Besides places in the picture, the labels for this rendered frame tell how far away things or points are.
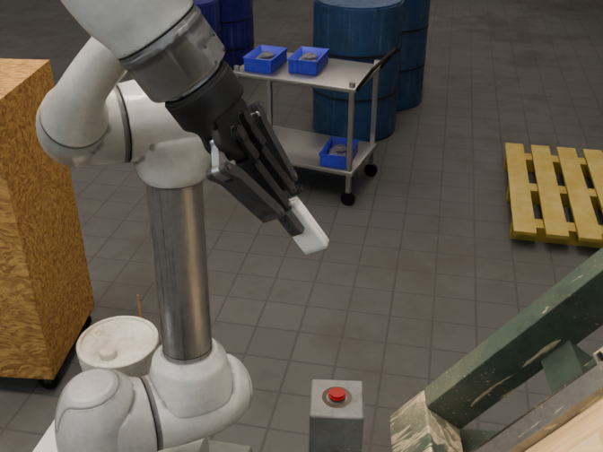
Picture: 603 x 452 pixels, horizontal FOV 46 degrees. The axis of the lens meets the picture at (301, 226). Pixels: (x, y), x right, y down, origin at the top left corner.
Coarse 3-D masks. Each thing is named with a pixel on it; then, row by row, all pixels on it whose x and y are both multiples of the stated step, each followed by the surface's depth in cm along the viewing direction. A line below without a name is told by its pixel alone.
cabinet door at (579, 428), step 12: (588, 408) 126; (600, 408) 124; (576, 420) 127; (588, 420) 125; (600, 420) 123; (552, 432) 130; (564, 432) 128; (576, 432) 125; (588, 432) 123; (600, 432) 121; (540, 444) 131; (552, 444) 128; (564, 444) 126; (576, 444) 124; (588, 444) 122; (600, 444) 120
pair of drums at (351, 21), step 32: (320, 0) 478; (352, 0) 478; (384, 0) 478; (416, 0) 521; (320, 32) 482; (352, 32) 468; (384, 32) 471; (416, 32) 535; (416, 64) 549; (320, 96) 504; (384, 96) 496; (416, 96) 565; (320, 128) 516; (384, 128) 510
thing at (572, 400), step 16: (576, 384) 129; (592, 384) 126; (560, 400) 130; (576, 400) 127; (592, 400) 126; (528, 416) 134; (544, 416) 131; (560, 416) 128; (512, 432) 135; (528, 432) 132; (544, 432) 130; (480, 448) 140; (496, 448) 136; (512, 448) 133; (528, 448) 133
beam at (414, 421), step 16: (416, 400) 166; (400, 416) 167; (416, 416) 162; (432, 416) 160; (400, 432) 163; (416, 432) 158; (432, 432) 156; (448, 432) 160; (400, 448) 160; (416, 448) 155; (432, 448) 151; (448, 448) 155
